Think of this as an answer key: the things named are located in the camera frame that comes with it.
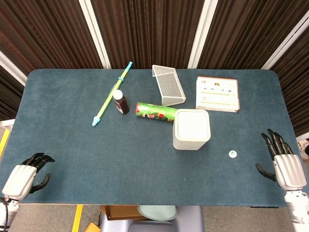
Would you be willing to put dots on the brown ribbed partition panel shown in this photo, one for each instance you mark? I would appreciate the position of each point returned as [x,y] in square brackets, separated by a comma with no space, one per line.
[149,31]
[8,96]
[297,84]
[246,31]
[43,31]

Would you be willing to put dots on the pale green round plate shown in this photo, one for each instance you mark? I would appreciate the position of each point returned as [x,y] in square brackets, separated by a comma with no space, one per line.
[159,212]

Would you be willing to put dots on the white flat cardboard box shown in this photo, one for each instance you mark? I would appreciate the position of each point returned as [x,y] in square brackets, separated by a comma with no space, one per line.
[217,94]

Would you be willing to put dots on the white square lidded bin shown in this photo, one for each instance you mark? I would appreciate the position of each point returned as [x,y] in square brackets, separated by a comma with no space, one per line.
[192,125]

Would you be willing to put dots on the green patterned tube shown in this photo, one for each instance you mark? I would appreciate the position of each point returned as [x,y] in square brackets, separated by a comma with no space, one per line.
[154,112]

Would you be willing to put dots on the brown cardboard box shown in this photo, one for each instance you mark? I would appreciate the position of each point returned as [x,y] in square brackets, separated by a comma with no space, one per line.
[120,212]

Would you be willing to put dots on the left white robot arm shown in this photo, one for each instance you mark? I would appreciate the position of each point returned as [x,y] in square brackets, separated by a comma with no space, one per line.
[10,210]

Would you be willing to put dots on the grey plastic stool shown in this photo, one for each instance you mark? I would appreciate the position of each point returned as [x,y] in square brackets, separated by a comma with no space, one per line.
[188,220]

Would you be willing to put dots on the orange floor object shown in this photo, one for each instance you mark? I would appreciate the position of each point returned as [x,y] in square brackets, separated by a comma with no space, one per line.
[93,228]

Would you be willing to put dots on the right black-and-silver robot hand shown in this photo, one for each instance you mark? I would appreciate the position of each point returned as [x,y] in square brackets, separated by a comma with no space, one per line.
[289,169]

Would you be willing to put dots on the white frame piece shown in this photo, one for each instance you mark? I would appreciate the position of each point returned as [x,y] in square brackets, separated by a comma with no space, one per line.
[7,123]

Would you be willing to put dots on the green and blue water squirter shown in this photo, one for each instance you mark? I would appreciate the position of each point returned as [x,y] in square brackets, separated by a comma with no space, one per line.
[106,102]

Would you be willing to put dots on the blue felt table mat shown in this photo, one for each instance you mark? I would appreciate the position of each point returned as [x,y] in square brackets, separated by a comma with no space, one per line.
[96,157]

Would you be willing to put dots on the white shoe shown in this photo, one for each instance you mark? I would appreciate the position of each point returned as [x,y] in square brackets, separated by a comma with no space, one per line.
[304,148]

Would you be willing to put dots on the dark brown bottle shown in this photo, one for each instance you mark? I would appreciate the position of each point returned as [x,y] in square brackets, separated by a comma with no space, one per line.
[122,102]

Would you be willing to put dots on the left black-and-silver robot hand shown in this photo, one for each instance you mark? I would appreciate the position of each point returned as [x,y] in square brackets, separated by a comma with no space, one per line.
[19,178]

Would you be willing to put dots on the white partition post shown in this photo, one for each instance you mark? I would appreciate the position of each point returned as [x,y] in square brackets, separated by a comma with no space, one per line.
[201,33]
[12,68]
[287,41]
[96,33]

